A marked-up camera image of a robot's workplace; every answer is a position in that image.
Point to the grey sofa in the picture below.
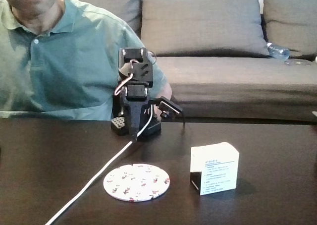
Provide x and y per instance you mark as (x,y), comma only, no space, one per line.
(235,86)

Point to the clear plastic water bottle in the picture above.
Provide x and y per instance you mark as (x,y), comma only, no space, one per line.
(277,51)

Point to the clear glass dish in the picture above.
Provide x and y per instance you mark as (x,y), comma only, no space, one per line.
(297,62)

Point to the white servo box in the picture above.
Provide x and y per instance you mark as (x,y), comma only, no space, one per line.
(218,175)

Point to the person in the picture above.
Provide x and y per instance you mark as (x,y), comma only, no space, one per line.
(62,61)

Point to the wide grey sofa cushion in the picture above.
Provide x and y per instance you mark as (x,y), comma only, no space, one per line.
(203,24)

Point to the round patterned white coaster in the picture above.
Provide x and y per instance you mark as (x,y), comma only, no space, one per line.
(136,183)

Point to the black camera box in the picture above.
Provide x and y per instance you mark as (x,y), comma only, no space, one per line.
(171,106)

